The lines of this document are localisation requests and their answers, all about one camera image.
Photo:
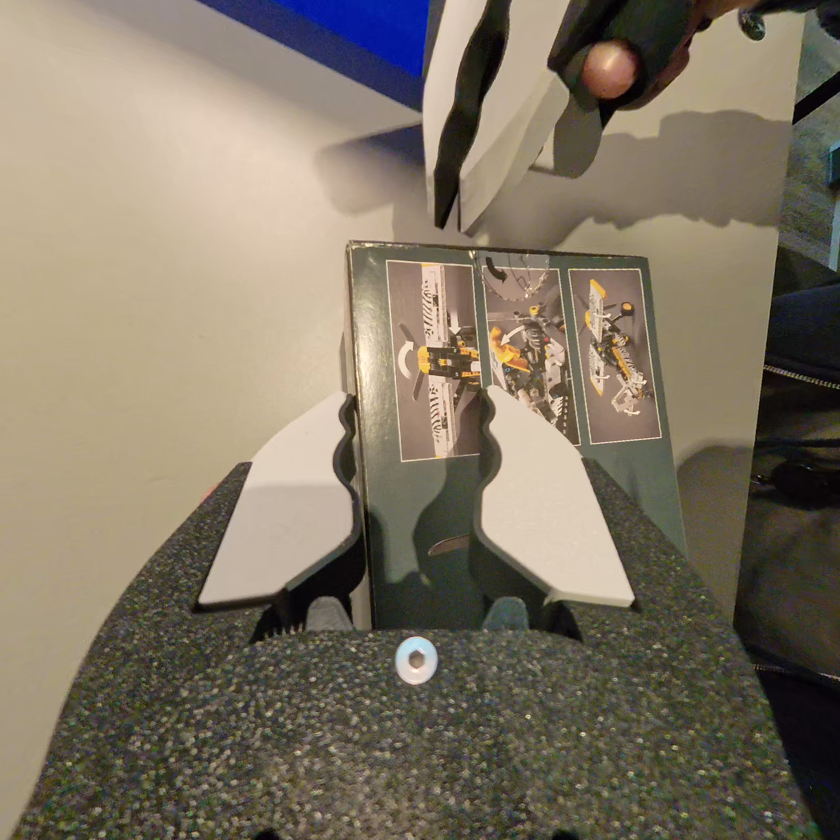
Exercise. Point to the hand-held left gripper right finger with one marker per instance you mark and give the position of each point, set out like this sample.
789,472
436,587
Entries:
551,518

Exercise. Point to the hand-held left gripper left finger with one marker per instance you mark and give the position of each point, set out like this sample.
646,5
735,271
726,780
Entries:
289,518

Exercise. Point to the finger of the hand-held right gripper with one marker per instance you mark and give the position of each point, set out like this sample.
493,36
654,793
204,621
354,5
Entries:
512,131
446,65

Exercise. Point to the black toy brick box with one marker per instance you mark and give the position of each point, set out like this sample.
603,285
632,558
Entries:
420,499

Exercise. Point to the grey desk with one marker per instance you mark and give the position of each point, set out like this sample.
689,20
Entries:
164,262

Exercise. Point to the person's right hand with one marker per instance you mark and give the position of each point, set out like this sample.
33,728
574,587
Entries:
610,69

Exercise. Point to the blue plastic bin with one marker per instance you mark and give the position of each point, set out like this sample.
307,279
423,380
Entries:
367,33

